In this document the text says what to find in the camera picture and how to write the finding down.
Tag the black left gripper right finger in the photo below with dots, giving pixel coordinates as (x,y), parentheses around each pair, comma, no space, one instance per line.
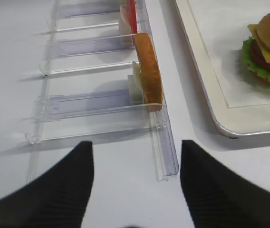
(216,196)

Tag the white paper tray liner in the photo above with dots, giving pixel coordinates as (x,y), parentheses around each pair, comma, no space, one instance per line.
(223,28)

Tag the yellow cheese slice on burger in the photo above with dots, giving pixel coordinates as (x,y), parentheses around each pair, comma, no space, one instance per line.
(265,51)

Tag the brown meat patty on burger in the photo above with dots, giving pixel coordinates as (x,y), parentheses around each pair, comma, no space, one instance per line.
(257,56)

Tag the red tomato slice in rack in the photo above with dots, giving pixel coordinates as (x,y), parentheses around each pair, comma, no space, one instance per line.
(128,14)

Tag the clear acrylic left rack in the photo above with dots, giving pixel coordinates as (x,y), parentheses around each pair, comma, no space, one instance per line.
(91,89)

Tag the brown bun in left rack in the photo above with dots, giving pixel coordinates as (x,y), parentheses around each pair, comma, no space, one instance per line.
(150,73)

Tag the green lettuce on burger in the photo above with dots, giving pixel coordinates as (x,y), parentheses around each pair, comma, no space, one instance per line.
(248,62)

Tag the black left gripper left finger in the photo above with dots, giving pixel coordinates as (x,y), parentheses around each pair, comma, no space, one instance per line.
(56,199)

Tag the metal baking tray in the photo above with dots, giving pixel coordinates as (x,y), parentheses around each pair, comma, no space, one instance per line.
(231,122)

